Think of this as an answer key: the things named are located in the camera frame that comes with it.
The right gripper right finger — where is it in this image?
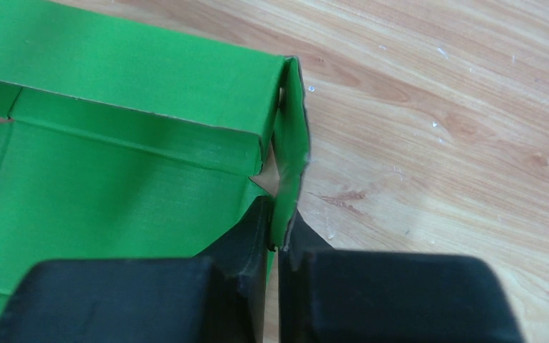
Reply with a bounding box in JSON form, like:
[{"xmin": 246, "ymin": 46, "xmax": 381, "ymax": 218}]
[{"xmin": 278, "ymin": 214, "xmax": 523, "ymax": 342}]

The green paper box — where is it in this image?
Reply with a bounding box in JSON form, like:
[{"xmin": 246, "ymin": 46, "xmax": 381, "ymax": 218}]
[{"xmin": 0, "ymin": 1, "xmax": 310, "ymax": 313}]

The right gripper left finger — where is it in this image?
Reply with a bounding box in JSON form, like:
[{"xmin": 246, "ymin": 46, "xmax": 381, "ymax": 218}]
[{"xmin": 0, "ymin": 196, "xmax": 273, "ymax": 342}]

